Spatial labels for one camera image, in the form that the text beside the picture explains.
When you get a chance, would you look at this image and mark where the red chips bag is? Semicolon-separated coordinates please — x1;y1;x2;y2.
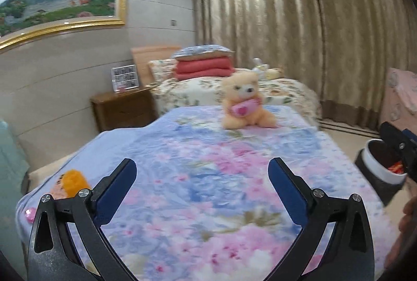
387;161;406;174

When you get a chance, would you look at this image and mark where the black white trash bin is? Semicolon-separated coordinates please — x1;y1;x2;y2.
354;138;407;207

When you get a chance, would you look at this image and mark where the person's right hand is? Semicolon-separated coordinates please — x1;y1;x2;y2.
383;196;417;270

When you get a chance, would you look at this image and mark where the pink heart fabric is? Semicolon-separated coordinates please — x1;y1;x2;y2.
379;68;417;134

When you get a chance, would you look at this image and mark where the orange toy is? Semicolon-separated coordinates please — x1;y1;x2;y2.
50;169;91;200

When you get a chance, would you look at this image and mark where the teal floral fabric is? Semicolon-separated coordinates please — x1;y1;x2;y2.
0;121;29;278

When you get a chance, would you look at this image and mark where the beige patterned curtain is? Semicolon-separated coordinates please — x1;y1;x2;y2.
194;0;416;129

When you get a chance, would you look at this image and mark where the yellow plush toy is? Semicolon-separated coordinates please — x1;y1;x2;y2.
265;67;285;81

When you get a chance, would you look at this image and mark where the floral pastel quilt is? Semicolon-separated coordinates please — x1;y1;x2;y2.
16;106;397;280

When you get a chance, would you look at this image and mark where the white rabbit plush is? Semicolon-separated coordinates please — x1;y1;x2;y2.
252;58;269;81

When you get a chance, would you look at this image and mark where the beige teddy bear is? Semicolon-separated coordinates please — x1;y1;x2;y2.
221;71;277;130

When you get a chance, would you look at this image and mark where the wooden nightstand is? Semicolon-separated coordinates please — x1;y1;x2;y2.
90;88;158;133

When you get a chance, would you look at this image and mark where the wooden headboard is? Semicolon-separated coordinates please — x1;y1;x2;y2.
131;45;182;87

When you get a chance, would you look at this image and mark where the blue patterned pillow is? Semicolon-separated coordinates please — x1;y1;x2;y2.
171;45;234;62

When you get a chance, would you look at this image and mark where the folded red blanket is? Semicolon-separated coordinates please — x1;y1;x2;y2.
174;57;235;81

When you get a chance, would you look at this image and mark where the photo collage frame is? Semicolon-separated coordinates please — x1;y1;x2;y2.
111;65;140;93

